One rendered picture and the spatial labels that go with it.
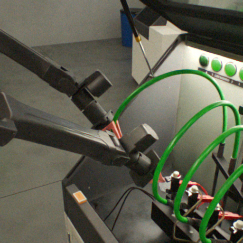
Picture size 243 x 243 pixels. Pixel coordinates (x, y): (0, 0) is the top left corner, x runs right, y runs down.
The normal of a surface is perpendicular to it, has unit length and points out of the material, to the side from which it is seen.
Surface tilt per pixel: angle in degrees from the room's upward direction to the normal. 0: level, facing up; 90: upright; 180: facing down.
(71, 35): 90
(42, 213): 0
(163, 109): 90
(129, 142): 54
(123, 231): 0
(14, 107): 45
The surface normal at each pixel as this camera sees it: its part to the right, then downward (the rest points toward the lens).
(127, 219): 0.00, -0.88
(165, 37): 0.22, 0.46
